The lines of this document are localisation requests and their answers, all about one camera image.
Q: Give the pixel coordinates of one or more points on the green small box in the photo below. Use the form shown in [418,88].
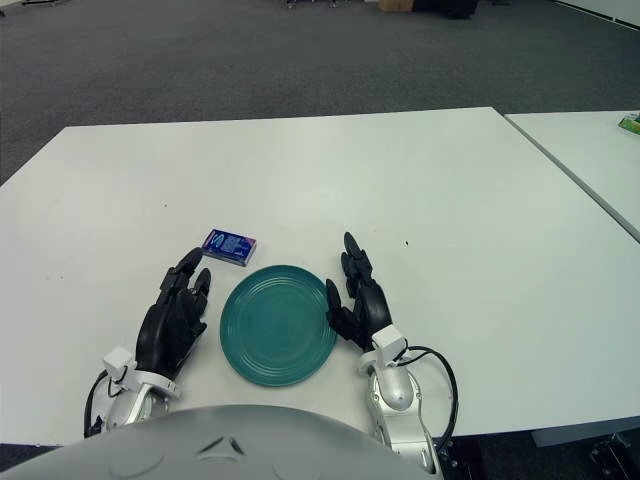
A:
[631,123]

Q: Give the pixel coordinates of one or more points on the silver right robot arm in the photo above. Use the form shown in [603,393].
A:
[395,390]

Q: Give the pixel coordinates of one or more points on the blue gum pack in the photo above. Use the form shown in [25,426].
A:
[230,246]

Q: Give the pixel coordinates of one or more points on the white adjoining table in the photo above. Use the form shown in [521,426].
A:
[590,150]

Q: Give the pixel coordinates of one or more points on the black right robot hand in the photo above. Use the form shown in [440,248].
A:
[372,310]

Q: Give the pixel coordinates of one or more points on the black background furniture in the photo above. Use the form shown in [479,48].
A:
[445,7]

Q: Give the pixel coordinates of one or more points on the grey robot torso shell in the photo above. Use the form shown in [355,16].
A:
[200,450]

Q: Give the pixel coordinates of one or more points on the teal ribbed plate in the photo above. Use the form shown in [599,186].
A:
[280,325]

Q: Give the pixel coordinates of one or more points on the brown cardboard box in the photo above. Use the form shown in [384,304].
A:
[395,4]

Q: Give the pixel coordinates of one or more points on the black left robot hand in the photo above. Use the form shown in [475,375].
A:
[165,330]

